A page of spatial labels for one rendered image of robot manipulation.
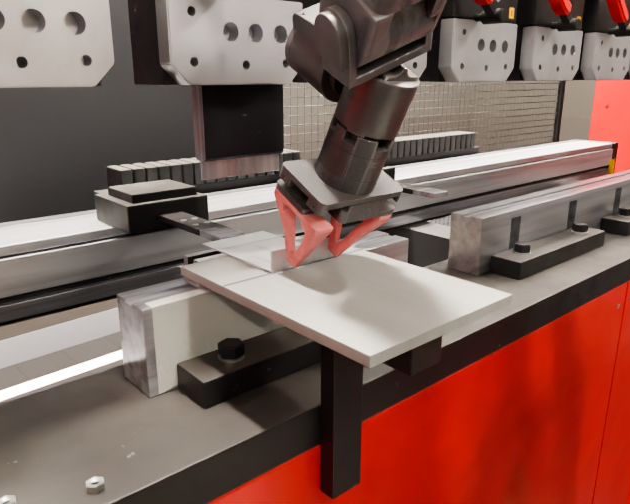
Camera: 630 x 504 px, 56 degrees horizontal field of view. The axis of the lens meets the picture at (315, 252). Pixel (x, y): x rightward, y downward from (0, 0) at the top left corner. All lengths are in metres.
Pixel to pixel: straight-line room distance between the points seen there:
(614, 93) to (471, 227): 1.81
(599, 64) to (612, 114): 1.54
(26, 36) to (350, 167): 0.26
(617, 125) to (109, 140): 2.09
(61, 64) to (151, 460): 0.33
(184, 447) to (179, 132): 0.75
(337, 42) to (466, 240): 0.60
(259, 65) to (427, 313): 0.29
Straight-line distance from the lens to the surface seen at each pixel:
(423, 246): 1.21
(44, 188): 1.09
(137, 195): 0.81
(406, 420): 0.72
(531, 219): 1.09
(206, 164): 0.62
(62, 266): 0.83
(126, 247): 0.86
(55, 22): 0.51
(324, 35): 0.44
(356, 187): 0.51
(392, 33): 0.44
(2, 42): 0.50
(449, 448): 0.82
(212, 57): 0.57
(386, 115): 0.48
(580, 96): 4.61
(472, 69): 0.86
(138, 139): 1.14
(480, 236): 0.96
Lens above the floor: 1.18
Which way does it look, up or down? 17 degrees down
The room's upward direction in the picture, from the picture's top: straight up
